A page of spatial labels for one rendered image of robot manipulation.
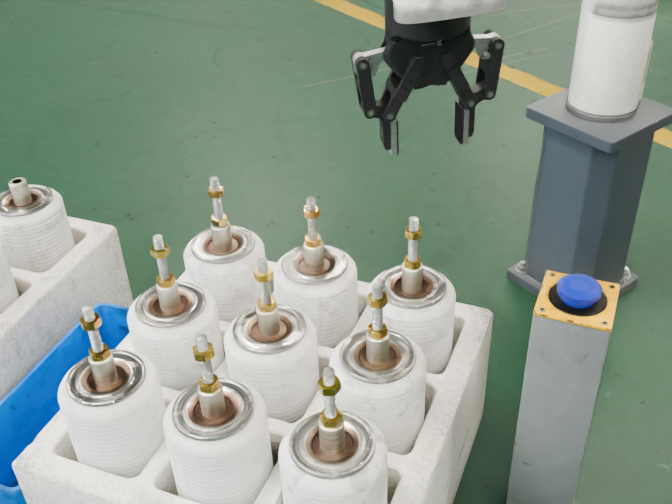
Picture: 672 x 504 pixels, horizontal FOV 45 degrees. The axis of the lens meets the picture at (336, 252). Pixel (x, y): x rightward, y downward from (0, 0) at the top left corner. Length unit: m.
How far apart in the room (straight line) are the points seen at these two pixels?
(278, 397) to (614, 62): 0.60
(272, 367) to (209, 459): 0.12
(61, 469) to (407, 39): 0.52
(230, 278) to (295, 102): 0.99
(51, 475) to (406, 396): 0.35
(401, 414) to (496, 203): 0.77
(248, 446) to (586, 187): 0.62
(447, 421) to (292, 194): 0.79
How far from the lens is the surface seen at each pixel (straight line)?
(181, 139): 1.76
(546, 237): 1.24
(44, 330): 1.09
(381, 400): 0.77
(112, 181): 1.65
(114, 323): 1.14
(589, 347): 0.78
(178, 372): 0.88
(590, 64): 1.11
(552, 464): 0.90
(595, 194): 1.16
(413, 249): 0.85
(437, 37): 0.70
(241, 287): 0.94
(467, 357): 0.91
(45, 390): 1.08
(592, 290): 0.77
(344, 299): 0.90
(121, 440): 0.81
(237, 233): 0.97
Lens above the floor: 0.80
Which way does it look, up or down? 36 degrees down
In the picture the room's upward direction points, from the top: 2 degrees counter-clockwise
